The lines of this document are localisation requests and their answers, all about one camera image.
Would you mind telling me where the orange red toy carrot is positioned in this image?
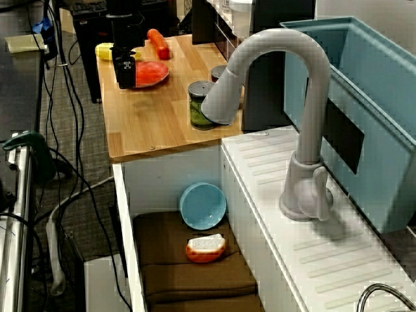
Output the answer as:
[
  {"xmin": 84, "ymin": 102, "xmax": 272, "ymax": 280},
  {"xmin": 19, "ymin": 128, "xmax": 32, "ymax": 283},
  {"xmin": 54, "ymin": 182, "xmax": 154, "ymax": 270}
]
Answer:
[{"xmin": 146, "ymin": 28, "xmax": 172, "ymax": 61}]

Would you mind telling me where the dark lidded jar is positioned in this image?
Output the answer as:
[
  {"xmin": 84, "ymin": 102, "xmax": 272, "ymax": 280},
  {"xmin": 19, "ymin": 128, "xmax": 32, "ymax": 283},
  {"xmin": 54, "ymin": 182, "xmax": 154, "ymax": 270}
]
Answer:
[{"xmin": 210, "ymin": 64, "xmax": 228, "ymax": 84}]

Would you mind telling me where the black computer tower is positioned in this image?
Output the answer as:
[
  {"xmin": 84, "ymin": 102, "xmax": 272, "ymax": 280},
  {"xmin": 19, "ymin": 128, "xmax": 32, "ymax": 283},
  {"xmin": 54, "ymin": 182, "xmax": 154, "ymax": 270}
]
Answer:
[{"xmin": 71, "ymin": 6, "xmax": 114, "ymax": 104}]

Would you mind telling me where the white box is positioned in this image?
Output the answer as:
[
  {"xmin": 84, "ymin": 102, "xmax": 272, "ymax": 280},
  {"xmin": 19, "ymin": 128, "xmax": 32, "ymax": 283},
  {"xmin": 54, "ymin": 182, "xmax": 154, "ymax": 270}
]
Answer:
[{"xmin": 83, "ymin": 253, "xmax": 133, "ymax": 312}]

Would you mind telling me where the teal plastic bin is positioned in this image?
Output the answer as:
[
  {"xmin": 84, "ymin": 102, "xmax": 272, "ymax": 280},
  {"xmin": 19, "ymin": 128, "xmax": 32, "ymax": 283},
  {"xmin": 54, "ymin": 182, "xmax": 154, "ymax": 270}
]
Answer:
[{"xmin": 279, "ymin": 16, "xmax": 416, "ymax": 235}]

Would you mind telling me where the green glass jar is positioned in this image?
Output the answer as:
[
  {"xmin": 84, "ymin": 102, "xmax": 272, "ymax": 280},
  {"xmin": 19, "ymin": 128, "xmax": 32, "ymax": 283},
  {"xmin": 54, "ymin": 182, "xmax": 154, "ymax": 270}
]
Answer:
[{"xmin": 187, "ymin": 80, "xmax": 217, "ymax": 131}]

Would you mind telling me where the brown folded cloth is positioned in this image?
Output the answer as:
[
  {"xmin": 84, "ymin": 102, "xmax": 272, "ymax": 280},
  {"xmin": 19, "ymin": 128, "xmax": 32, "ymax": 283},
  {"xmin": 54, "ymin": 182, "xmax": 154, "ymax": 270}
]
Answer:
[{"xmin": 133, "ymin": 207, "xmax": 266, "ymax": 312}]

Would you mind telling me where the bent metal wire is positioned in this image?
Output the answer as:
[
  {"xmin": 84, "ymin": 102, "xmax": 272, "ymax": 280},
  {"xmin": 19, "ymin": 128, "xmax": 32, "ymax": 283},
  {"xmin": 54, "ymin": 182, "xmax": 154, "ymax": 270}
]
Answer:
[{"xmin": 356, "ymin": 283, "xmax": 416, "ymax": 312}]

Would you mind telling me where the salmon sushi toy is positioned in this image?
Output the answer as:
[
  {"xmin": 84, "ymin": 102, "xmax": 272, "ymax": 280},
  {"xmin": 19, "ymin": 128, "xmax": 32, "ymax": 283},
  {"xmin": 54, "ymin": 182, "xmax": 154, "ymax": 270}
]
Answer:
[{"xmin": 185, "ymin": 233, "xmax": 227, "ymax": 263}]

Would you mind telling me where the black upright post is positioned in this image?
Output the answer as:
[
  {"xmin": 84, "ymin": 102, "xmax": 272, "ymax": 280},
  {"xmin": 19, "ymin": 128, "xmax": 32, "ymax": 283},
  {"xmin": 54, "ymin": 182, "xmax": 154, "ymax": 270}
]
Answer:
[{"xmin": 242, "ymin": 0, "xmax": 316, "ymax": 133}]

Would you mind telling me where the black cable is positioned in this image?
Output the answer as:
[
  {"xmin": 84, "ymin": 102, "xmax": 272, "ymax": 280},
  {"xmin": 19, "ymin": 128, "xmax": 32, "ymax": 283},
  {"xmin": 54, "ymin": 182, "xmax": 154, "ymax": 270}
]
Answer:
[
  {"xmin": 48, "ymin": 0, "xmax": 86, "ymax": 196},
  {"xmin": 47, "ymin": 148, "xmax": 133, "ymax": 312}
]

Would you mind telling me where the yellow toy corn cob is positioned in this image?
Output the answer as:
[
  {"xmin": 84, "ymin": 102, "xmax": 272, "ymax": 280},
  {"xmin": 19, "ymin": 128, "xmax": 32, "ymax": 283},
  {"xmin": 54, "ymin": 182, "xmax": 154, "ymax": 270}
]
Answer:
[{"xmin": 94, "ymin": 42, "xmax": 143, "ymax": 62}]

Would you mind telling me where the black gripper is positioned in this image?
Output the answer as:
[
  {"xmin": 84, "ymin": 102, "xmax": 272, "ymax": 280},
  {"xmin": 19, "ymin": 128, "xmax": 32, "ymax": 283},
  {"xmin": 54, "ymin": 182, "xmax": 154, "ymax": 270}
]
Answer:
[{"xmin": 106, "ymin": 12, "xmax": 144, "ymax": 90}]

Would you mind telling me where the grey toy faucet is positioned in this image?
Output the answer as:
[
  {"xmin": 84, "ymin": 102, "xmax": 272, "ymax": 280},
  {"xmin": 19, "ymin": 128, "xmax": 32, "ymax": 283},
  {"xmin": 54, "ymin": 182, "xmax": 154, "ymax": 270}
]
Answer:
[{"xmin": 200, "ymin": 28, "xmax": 335, "ymax": 222}]

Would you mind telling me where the silver metal frame rail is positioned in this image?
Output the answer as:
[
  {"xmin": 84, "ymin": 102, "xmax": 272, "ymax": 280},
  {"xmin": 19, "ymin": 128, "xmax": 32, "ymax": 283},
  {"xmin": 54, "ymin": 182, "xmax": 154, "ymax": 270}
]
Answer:
[{"xmin": 0, "ymin": 133, "xmax": 33, "ymax": 312}]

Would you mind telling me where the white power strip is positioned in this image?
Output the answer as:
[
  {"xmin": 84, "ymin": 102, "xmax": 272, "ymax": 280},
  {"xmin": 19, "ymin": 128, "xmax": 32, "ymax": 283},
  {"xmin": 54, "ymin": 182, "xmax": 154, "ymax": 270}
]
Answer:
[{"xmin": 45, "ymin": 216, "xmax": 68, "ymax": 297}]

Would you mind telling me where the plain white jar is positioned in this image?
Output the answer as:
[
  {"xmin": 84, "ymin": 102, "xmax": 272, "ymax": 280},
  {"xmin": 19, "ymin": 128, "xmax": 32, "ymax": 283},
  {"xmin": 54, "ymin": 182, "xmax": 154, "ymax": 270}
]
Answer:
[{"xmin": 229, "ymin": 0, "xmax": 254, "ymax": 38}]

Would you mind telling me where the light blue bowl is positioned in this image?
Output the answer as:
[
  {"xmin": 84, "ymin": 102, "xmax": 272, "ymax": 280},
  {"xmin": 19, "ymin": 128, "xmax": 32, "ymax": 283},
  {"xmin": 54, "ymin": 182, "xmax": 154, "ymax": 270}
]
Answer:
[{"xmin": 179, "ymin": 182, "xmax": 228, "ymax": 231}]

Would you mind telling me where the green clamp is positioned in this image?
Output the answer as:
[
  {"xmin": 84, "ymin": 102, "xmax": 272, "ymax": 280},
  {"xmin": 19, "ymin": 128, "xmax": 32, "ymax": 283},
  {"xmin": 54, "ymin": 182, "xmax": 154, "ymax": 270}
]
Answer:
[{"xmin": 2, "ymin": 131, "xmax": 58, "ymax": 185}]

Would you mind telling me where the cardboard box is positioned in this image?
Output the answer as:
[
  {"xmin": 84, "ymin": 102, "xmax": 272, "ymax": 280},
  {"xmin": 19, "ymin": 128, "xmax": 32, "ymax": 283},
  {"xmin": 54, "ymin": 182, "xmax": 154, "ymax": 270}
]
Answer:
[{"xmin": 60, "ymin": 8, "xmax": 75, "ymax": 35}]

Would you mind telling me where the black keyboard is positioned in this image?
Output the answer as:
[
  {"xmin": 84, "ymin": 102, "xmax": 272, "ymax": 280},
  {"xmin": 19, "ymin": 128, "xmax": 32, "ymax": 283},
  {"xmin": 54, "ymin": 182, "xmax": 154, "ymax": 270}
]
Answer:
[{"xmin": 71, "ymin": 0, "xmax": 108, "ymax": 16}]

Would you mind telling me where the white cable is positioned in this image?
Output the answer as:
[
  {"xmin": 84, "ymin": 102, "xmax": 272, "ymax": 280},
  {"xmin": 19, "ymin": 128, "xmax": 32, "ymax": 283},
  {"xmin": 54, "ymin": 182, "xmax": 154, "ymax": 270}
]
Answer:
[{"xmin": 48, "ymin": 176, "xmax": 115, "ymax": 225}]

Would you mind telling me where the white toy sink unit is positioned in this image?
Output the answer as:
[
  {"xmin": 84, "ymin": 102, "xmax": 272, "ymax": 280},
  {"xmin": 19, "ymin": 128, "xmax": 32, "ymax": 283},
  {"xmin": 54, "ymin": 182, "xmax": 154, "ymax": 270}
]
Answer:
[{"xmin": 112, "ymin": 126, "xmax": 416, "ymax": 312}]

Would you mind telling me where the red round plate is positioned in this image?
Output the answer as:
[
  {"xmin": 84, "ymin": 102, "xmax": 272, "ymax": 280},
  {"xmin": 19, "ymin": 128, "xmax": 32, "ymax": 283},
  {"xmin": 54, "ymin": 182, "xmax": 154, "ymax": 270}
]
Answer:
[{"xmin": 131, "ymin": 60, "xmax": 170, "ymax": 89}]

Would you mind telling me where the yellow note pad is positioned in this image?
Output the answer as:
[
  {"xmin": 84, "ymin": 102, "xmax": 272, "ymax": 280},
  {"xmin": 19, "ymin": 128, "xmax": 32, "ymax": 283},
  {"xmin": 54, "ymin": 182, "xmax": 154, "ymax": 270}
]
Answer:
[{"xmin": 5, "ymin": 34, "xmax": 46, "ymax": 53}]

